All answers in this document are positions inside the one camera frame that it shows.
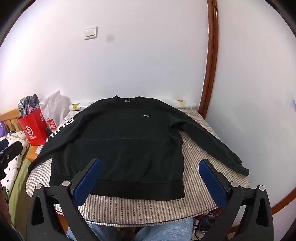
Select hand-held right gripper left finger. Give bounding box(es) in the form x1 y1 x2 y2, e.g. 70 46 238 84
26 158 103 241

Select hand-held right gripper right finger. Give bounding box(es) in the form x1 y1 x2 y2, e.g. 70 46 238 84
198 159 274 241

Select black sweatshirt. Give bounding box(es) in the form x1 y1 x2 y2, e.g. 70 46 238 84
28 95 250 201

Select person's left forearm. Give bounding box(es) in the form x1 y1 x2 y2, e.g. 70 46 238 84
0 182 10 210

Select white dotted cloth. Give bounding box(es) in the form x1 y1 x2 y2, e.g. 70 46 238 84
0 130 29 201

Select green sheet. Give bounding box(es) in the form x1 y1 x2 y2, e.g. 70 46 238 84
7 148 34 210

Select small wooden stand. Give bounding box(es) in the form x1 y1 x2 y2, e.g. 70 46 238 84
26 145 47 162

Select wooden headboard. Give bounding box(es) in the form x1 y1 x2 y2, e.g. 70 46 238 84
0 108 23 133

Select red paper bag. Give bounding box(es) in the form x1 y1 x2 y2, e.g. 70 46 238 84
18 107 48 146

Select small red white bag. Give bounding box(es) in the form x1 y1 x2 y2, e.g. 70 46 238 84
46 118 56 135

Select plaid cloth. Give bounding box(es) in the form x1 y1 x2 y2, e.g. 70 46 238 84
18 94 41 118

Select striped quilted mat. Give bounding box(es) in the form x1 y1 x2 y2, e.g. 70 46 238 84
25 108 251 224

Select white plastic bag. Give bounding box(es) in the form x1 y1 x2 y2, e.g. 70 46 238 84
40 90 71 130

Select person's legs in blue pants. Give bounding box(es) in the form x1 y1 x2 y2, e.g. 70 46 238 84
89 218 193 241

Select brown wooden skirting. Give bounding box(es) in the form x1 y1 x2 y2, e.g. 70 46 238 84
270 176 296 216

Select white printed paper roll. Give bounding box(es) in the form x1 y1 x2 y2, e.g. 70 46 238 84
69 98 197 111

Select tangle of cables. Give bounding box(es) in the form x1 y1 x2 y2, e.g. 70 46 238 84
193 207 223 241

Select brown wooden door frame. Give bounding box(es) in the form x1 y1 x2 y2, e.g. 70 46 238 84
198 0 219 118

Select white wall switch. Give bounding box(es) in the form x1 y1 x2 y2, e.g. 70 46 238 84
84 26 98 40

